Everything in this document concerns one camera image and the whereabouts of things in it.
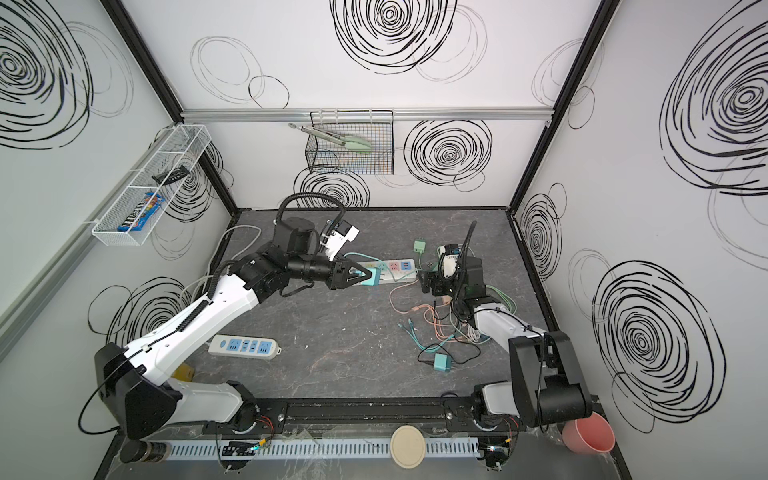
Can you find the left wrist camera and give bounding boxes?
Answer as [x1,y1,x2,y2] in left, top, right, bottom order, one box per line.
[321,220,359,261]

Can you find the white multicolour power strip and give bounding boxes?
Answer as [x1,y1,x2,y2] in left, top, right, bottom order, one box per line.
[361,258,417,286]

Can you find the green charger cable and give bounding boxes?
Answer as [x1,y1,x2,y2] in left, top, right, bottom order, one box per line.
[484,285,518,318]

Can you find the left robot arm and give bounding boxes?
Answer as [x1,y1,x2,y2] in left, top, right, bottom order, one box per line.
[94,217,371,440]

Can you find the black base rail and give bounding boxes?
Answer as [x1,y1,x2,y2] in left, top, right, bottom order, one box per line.
[123,395,529,428]

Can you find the white power strip cable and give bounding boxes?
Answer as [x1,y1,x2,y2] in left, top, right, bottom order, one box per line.
[179,224,263,301]

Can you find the white wire wall shelf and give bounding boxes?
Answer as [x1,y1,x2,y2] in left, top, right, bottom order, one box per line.
[91,124,211,247]

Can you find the dark glass jar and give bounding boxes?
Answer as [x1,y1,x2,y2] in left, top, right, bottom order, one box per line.
[119,440,171,464]

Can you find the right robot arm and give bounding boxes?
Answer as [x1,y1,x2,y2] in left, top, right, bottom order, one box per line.
[417,254,593,428]

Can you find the white slotted cable duct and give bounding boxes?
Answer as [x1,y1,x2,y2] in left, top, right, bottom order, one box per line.
[163,437,481,462]

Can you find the beige round lid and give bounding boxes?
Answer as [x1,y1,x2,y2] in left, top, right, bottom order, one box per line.
[390,425,426,470]

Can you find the black remote control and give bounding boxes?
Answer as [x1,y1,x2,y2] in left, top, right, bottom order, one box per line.
[152,165,190,187]

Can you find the white blue power strip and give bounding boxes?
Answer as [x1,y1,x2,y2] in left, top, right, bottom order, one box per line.
[208,334,282,360]

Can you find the teal charger plug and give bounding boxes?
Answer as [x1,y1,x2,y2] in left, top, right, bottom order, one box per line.
[363,268,381,286]

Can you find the pink charger cable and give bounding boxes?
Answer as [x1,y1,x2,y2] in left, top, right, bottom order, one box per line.
[388,281,475,337]

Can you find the green kitchen tongs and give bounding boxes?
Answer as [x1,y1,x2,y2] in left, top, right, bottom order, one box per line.
[288,123,373,152]

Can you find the yellow liquid bottle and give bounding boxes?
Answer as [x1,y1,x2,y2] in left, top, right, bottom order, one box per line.
[172,363,195,382]

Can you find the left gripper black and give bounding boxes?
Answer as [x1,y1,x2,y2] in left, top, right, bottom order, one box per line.
[289,253,373,292]

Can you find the black wire wall basket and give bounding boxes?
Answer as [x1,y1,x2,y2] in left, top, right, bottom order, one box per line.
[300,109,395,175]

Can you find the pink plastic cup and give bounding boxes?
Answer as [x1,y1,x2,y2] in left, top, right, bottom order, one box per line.
[562,413,616,455]

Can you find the teal charger black cable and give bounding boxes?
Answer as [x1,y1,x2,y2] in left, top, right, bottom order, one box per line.
[416,341,481,373]

